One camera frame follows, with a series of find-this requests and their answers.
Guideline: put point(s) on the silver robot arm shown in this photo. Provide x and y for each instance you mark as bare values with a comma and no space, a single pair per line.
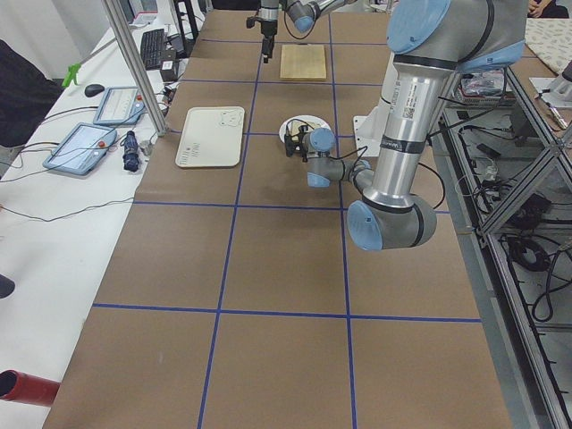
303,16
430,41

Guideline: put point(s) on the folded blue umbrella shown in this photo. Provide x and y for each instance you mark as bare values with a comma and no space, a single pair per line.
131,152

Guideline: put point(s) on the cream bear tray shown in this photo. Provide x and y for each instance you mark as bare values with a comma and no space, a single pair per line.
211,137

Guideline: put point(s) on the upper teach pendant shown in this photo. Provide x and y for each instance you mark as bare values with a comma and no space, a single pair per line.
119,106

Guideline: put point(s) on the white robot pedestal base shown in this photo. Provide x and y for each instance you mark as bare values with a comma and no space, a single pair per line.
368,130

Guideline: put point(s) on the black computer mouse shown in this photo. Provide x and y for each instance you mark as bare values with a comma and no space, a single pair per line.
93,90

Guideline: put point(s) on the bread slice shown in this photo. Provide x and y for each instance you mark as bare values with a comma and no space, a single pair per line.
298,126

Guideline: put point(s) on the black keyboard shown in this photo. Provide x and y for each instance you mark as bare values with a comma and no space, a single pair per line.
151,48

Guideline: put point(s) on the white round plate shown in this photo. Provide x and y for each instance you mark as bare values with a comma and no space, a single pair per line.
306,117

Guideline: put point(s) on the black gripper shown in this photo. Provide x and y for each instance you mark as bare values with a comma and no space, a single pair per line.
268,29
293,144

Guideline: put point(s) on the lower teach pendant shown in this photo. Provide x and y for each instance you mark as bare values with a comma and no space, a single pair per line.
81,150

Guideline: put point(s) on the wooden cutting board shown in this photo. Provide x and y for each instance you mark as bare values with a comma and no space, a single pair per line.
303,62

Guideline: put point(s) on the aluminium frame post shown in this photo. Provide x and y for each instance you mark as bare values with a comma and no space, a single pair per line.
132,58

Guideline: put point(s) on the red fire extinguisher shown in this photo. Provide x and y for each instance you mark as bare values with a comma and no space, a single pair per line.
28,389

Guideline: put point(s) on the teach pendant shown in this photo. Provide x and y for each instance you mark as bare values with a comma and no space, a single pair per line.
81,150
119,106

